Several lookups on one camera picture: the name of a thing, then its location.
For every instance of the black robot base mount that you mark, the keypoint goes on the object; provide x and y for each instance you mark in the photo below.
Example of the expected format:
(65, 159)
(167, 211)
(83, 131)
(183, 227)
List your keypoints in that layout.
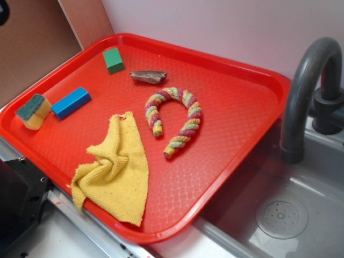
(24, 190)

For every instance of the grey toy faucet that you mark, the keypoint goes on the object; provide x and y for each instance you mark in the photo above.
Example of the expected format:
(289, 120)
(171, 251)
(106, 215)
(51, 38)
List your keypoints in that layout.
(315, 92)

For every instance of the red plastic tray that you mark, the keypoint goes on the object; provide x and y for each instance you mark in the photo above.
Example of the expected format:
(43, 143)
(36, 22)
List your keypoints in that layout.
(239, 105)

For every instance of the blue rectangular block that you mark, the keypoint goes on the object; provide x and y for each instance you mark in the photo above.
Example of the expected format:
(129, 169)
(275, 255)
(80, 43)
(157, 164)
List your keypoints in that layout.
(71, 103)

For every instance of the yellow cloth towel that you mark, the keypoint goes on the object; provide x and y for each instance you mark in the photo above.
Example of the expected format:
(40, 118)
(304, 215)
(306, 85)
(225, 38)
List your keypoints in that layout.
(117, 181)

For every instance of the round sink drain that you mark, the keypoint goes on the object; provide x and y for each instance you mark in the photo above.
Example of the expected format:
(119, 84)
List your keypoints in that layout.
(281, 217)

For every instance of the brown cardboard box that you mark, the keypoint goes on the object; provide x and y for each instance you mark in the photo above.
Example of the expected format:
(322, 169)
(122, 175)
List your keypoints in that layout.
(39, 36)

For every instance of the yellow sponge green scourer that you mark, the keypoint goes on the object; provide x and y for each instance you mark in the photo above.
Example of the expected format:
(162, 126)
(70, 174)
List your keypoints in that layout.
(34, 112)

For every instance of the grey toy sink basin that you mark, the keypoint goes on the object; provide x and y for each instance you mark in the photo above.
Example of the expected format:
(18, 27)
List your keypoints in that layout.
(316, 182)

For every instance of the green wooden block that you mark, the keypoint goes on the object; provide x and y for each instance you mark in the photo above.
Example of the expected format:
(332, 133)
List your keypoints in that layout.
(113, 60)

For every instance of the multicoloured twisted rope toy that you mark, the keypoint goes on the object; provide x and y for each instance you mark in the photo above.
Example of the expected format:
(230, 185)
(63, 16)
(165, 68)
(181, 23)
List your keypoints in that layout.
(189, 129)

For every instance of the brown crumpled wrapper piece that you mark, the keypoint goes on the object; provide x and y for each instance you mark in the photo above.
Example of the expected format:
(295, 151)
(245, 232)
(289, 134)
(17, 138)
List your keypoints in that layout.
(149, 76)

